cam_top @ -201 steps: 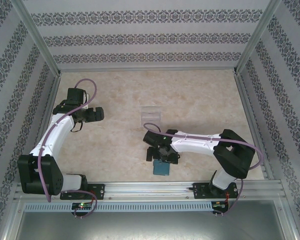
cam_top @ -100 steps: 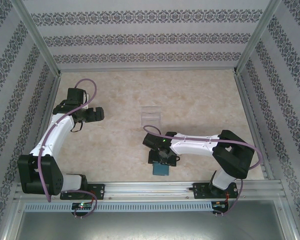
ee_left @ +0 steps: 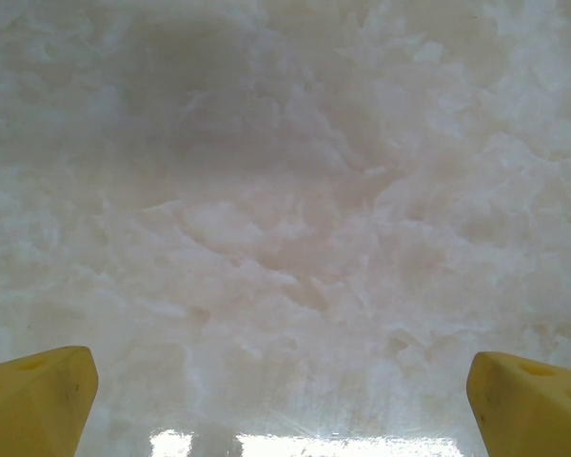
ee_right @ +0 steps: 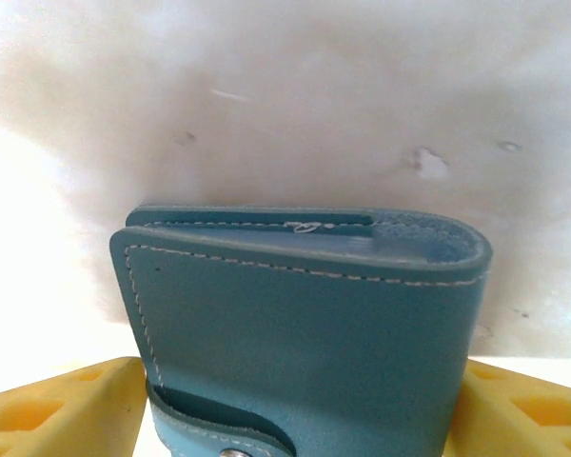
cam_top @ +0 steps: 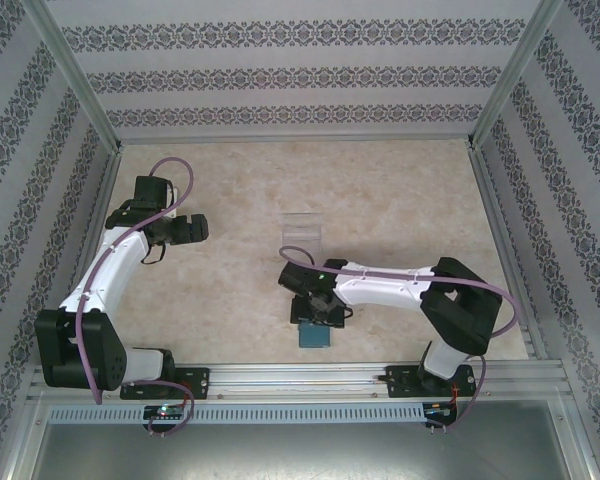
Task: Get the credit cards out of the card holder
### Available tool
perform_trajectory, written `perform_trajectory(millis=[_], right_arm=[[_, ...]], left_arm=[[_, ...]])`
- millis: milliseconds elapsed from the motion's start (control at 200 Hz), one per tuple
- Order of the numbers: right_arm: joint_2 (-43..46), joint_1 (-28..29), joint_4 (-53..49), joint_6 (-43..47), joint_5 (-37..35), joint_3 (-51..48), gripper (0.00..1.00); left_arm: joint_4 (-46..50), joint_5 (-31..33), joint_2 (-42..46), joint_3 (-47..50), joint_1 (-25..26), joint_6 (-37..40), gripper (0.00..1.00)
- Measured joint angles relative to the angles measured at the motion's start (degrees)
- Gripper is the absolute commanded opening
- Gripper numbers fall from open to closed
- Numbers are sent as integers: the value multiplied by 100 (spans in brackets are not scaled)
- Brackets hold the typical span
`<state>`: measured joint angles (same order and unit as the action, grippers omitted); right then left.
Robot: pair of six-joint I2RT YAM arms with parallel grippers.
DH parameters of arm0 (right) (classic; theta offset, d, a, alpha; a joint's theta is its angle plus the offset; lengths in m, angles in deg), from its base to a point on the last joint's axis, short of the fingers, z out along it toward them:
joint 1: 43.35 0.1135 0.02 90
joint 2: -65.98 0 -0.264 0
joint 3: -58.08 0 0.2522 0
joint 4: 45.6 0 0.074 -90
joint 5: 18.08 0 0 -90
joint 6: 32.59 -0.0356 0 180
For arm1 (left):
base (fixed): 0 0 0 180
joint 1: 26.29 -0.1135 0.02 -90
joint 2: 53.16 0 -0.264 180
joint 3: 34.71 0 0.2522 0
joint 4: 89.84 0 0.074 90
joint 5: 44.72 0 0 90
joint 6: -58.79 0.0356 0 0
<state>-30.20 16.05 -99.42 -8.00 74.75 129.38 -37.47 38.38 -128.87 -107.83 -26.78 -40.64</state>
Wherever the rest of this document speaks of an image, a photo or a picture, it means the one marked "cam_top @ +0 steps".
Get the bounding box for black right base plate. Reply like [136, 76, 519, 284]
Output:
[385, 364, 476, 400]

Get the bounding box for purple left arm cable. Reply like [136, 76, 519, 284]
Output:
[77, 157, 197, 437]

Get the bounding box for right green circuit board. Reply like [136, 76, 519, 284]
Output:
[423, 401, 459, 419]

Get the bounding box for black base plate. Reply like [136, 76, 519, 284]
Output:
[385, 364, 476, 400]
[119, 367, 211, 401]

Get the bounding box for left green circuit board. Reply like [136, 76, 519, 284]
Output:
[143, 404, 187, 420]

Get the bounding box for aluminium side rail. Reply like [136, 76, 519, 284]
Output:
[47, 147, 124, 365]
[467, 144, 551, 361]

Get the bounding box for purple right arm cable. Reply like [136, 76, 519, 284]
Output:
[278, 245, 519, 434]

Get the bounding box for slotted grey cable duct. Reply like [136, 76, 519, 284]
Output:
[47, 403, 426, 424]

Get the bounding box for clear acrylic card stand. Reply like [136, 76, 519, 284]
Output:
[281, 213, 326, 257]

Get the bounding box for grey metal sheet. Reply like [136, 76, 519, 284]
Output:
[24, 422, 596, 480]

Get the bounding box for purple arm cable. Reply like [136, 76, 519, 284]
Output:
[77, 157, 197, 437]
[278, 245, 519, 434]

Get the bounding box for green circuit board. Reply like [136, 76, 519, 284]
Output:
[143, 404, 187, 420]
[423, 401, 459, 419]

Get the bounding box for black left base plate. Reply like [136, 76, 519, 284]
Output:
[119, 367, 211, 401]

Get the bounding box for aluminium frame post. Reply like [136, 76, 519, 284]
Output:
[465, 0, 566, 151]
[27, 0, 124, 154]

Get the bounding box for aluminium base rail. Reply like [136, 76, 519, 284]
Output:
[29, 363, 566, 401]

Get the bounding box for blue card holder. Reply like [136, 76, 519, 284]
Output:
[297, 321, 335, 350]

